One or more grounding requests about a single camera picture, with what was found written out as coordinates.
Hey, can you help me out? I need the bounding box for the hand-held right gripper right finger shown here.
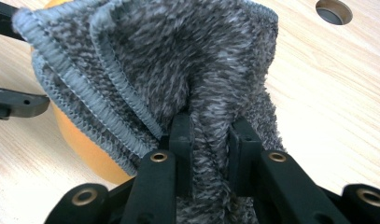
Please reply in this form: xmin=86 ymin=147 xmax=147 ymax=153
xmin=228 ymin=117 xmax=351 ymax=224

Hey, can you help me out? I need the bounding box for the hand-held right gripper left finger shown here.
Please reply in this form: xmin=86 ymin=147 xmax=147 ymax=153
xmin=120 ymin=112 xmax=195 ymax=224

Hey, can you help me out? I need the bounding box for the orange plush toy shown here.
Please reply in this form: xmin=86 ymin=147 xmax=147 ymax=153
xmin=30 ymin=0 xmax=136 ymax=187

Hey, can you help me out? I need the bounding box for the grey fluffy towel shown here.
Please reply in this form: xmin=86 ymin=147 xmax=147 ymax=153
xmin=11 ymin=0 xmax=288 ymax=224

